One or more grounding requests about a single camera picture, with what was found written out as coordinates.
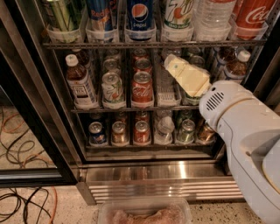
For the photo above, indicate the blue can bottom shelf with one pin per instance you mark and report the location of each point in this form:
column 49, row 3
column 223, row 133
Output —
column 97, row 134

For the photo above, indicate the tea bottle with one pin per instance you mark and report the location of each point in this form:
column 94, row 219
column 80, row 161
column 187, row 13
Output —
column 79, row 81
column 236, row 69

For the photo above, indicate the steel fridge bottom grille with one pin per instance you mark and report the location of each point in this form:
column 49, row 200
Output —
column 192, row 180

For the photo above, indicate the green can bottom shelf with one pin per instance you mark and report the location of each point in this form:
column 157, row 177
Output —
column 186, row 131

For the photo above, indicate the water bottle top shelf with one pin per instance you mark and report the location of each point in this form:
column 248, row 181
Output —
column 214, row 13

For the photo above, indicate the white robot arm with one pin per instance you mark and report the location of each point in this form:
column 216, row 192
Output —
column 249, row 129

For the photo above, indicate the clear plastic food container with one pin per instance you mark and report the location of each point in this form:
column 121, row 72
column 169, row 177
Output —
column 146, row 210

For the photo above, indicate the front tea bottle left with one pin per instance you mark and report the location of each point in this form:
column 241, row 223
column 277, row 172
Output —
column 79, row 81

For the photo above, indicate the gold can bottom shelf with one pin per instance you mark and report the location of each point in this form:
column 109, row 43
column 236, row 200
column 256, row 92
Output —
column 205, row 133

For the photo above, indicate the front tea bottle right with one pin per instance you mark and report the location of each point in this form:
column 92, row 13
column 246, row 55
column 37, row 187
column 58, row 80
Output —
column 236, row 69

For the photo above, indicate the water bottle middle shelf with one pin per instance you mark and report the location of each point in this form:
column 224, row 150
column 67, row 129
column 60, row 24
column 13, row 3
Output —
column 165, row 78

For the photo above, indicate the green can top shelf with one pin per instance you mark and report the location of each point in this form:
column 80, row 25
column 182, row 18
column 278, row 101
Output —
column 63, row 15

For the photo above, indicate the Pepsi can top shelf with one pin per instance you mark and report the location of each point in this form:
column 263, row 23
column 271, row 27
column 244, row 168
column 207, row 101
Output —
column 139, row 14

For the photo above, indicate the orange can bottom shelf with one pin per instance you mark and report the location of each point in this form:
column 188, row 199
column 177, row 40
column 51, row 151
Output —
column 141, row 132

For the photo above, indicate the water bottle shelf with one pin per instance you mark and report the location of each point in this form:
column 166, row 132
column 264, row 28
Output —
column 165, row 78
column 214, row 13
column 164, row 129

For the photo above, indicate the Coca-Cola can top shelf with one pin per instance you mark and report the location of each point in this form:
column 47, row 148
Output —
column 251, row 17

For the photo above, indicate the Red Bull can front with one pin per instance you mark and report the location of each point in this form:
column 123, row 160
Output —
column 99, row 15

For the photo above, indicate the water bottle bottom shelf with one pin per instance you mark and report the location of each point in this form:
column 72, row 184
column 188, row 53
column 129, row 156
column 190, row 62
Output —
column 164, row 129

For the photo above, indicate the front Coca-Cola can middle shelf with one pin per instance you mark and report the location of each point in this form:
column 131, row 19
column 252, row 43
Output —
column 142, row 87

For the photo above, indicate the fridge glass door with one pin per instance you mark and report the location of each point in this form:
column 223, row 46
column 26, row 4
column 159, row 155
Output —
column 264, row 79
column 27, row 76

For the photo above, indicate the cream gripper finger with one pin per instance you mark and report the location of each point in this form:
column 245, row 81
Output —
column 194, row 80

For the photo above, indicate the front 7up can middle shelf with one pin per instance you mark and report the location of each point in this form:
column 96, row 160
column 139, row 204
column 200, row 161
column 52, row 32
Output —
column 112, row 87

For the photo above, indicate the right fridge glass door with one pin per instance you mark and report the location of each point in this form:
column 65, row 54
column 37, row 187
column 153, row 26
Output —
column 264, row 79

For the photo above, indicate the left fridge glass door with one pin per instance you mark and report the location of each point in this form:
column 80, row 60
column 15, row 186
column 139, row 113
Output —
column 27, row 76

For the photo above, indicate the coca-cola can shelf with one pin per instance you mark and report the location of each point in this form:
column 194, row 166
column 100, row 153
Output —
column 251, row 17
column 142, row 87

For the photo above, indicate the brown can bottom shelf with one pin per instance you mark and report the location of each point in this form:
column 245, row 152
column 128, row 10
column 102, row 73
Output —
column 119, row 135

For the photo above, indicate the green can shelf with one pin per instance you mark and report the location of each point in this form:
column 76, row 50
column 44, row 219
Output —
column 63, row 15
column 186, row 131
column 192, row 97

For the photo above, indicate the front green can middle shelf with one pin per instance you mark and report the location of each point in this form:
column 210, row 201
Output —
column 192, row 97

